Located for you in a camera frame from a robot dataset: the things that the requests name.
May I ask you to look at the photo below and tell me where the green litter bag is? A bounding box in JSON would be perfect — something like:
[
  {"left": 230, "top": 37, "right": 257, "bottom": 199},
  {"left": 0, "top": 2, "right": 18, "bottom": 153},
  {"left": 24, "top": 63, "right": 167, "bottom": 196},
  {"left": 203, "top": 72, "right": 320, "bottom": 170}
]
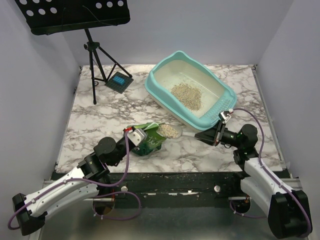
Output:
[{"left": 132, "top": 122, "right": 166, "bottom": 157}]

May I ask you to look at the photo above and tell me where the clear plastic scoop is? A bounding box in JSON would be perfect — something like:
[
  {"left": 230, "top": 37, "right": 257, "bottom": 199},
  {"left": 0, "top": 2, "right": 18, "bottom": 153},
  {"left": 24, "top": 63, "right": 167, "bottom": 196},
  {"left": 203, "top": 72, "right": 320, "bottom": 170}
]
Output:
[{"left": 156, "top": 123, "right": 196, "bottom": 139}]

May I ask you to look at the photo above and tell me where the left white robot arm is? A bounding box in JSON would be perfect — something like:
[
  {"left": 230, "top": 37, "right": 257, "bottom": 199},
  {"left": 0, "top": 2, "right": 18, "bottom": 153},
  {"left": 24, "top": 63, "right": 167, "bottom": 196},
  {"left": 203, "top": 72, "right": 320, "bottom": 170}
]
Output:
[{"left": 12, "top": 133, "right": 142, "bottom": 236}]

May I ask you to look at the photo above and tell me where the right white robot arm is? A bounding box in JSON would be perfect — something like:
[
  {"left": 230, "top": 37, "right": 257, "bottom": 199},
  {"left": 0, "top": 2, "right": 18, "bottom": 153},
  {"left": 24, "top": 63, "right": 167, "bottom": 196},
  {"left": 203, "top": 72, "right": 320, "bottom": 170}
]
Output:
[{"left": 195, "top": 121, "right": 313, "bottom": 239}]

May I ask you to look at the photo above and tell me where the litter pile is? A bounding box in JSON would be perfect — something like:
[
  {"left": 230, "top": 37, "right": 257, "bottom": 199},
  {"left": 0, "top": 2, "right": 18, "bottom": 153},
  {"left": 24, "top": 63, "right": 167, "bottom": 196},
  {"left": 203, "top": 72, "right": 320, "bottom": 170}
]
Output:
[{"left": 170, "top": 83, "right": 202, "bottom": 111}]

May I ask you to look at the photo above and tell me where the teal white litter box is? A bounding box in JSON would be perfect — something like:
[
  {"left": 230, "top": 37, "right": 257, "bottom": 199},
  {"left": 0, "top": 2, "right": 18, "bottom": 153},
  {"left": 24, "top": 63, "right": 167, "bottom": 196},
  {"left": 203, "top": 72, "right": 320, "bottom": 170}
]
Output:
[{"left": 144, "top": 50, "right": 237, "bottom": 131}]

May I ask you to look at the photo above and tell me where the dark lego baseplate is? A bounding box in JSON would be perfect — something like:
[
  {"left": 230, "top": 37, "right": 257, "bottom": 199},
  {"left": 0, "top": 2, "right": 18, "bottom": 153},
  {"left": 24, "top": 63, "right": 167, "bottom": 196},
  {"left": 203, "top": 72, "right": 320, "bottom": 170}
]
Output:
[{"left": 105, "top": 71, "right": 134, "bottom": 94}]

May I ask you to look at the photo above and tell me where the blue lego brick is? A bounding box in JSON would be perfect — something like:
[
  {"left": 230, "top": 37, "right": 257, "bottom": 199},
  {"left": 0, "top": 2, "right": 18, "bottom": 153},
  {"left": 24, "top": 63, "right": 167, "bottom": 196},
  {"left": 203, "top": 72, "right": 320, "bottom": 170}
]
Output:
[{"left": 112, "top": 76, "right": 126, "bottom": 86}]

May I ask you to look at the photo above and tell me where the black music stand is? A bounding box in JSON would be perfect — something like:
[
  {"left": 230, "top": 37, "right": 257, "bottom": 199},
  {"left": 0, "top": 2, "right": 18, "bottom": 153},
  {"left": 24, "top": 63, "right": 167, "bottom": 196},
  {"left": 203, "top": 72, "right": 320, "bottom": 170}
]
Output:
[{"left": 15, "top": 0, "right": 132, "bottom": 104}]

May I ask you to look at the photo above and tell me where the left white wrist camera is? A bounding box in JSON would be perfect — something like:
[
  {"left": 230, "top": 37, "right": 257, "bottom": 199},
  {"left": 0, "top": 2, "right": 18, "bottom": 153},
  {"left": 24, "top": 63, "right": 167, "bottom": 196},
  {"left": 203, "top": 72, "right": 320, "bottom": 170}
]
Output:
[{"left": 124, "top": 126, "right": 148, "bottom": 147}]

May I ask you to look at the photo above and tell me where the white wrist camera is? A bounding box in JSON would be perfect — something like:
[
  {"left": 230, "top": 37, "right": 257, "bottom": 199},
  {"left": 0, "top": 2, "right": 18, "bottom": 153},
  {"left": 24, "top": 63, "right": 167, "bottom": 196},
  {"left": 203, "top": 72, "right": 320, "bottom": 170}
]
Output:
[
  {"left": 124, "top": 126, "right": 148, "bottom": 147},
  {"left": 219, "top": 108, "right": 234, "bottom": 124}
]

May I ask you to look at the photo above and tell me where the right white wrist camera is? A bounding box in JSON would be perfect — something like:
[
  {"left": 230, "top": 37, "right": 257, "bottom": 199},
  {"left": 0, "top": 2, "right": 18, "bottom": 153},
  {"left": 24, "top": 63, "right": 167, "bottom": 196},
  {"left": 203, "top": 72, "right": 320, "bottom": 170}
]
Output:
[{"left": 219, "top": 108, "right": 234, "bottom": 124}]

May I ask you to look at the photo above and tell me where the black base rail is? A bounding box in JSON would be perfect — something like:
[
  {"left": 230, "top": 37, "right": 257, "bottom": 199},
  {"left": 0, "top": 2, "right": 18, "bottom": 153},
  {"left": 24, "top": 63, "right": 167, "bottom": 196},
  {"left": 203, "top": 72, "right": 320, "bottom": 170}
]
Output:
[{"left": 97, "top": 172, "right": 246, "bottom": 209}]

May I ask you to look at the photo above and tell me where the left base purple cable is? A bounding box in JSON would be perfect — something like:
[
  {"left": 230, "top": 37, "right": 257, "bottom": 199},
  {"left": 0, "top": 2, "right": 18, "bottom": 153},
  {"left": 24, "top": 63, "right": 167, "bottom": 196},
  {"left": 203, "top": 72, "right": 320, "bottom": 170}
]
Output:
[{"left": 93, "top": 191, "right": 142, "bottom": 221}]

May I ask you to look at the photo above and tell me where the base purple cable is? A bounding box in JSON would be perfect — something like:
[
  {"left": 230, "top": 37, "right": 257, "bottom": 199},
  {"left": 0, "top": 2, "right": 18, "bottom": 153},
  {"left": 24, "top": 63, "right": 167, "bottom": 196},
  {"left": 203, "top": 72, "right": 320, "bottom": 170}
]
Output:
[
  {"left": 229, "top": 199, "right": 270, "bottom": 219},
  {"left": 93, "top": 191, "right": 142, "bottom": 221}
]

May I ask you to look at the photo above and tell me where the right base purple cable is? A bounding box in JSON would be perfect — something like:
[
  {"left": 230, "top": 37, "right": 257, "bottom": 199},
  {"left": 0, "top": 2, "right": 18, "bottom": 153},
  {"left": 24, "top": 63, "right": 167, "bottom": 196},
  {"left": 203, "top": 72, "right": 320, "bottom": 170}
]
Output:
[{"left": 229, "top": 199, "right": 270, "bottom": 219}]

